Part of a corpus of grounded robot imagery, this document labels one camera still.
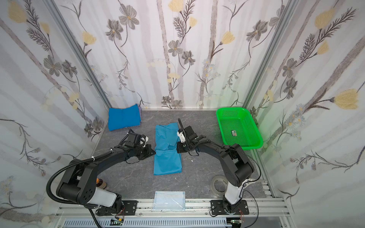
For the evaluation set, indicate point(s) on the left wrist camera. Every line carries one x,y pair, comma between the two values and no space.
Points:
135,140

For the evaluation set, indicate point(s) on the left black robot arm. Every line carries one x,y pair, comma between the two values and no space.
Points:
79,182

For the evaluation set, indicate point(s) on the white scissors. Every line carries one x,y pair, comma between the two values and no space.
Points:
250,181

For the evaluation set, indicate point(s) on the clear tape roll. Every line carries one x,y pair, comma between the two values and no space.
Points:
219,185

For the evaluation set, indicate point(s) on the teal t-shirt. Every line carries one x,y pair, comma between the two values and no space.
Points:
167,160

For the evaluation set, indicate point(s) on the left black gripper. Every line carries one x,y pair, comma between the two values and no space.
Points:
145,151

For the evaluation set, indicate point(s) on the green plastic basket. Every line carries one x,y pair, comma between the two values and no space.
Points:
240,120

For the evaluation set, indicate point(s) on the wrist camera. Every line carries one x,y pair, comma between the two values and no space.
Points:
135,140
186,134

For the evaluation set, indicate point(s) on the small medicine bottle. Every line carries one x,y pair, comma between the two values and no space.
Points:
101,184

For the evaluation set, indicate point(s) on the clear plastic bag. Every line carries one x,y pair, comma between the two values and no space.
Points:
169,201

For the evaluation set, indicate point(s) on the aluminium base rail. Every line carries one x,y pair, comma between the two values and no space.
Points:
249,207

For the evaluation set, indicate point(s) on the white slotted cable duct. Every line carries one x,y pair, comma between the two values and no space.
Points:
164,223

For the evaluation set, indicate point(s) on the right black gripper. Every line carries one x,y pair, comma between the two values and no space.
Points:
182,146

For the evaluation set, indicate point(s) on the folded blue t-shirt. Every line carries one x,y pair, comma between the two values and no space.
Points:
123,118

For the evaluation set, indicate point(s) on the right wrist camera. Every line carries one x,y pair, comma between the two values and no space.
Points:
186,134

